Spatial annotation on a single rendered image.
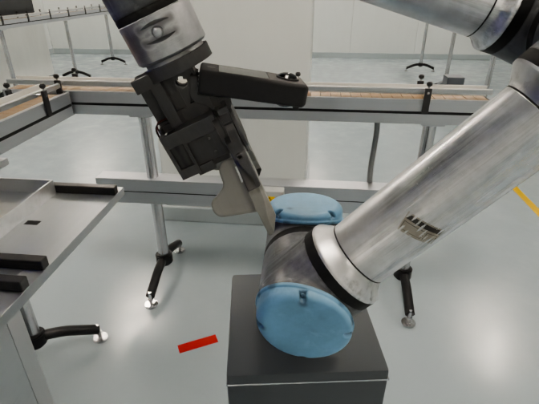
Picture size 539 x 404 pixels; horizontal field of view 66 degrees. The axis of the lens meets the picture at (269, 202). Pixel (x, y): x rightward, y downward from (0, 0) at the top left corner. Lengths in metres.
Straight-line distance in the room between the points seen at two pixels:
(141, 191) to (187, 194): 0.21
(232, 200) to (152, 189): 1.48
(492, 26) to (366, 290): 0.33
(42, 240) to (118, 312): 1.19
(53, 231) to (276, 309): 0.56
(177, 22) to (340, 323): 0.35
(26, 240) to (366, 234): 0.66
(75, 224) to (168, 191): 1.00
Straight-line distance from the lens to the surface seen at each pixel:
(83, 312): 2.12
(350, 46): 8.82
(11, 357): 1.51
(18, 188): 1.13
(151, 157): 1.87
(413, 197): 0.46
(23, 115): 1.63
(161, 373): 1.76
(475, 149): 0.46
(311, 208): 0.61
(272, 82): 0.44
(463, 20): 0.56
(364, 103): 1.64
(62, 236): 0.90
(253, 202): 0.44
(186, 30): 0.43
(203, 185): 1.83
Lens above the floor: 1.31
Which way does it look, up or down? 28 degrees down
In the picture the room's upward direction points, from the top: straight up
